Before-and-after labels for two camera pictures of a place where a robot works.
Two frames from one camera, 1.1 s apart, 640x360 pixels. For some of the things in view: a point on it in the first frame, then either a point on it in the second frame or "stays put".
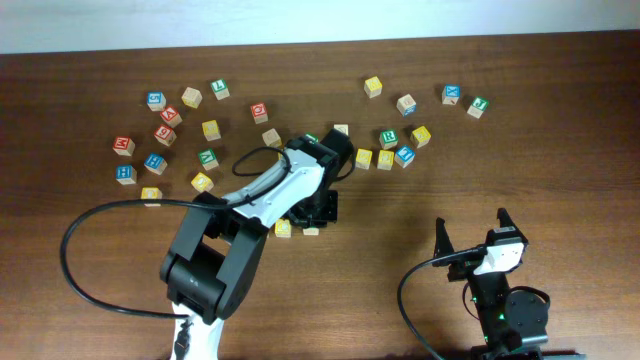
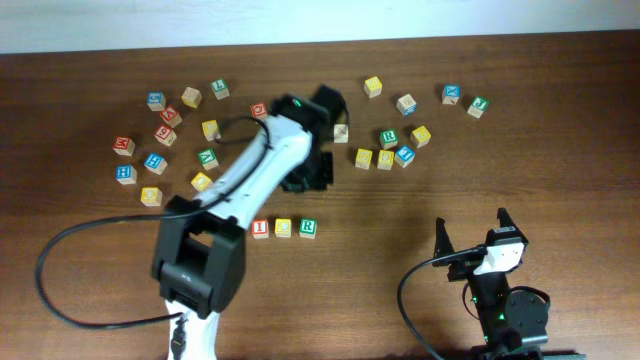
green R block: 311,231 stays put
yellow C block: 283,228 stays put
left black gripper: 329,216 -> 328,182
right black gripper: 444,245 stays put
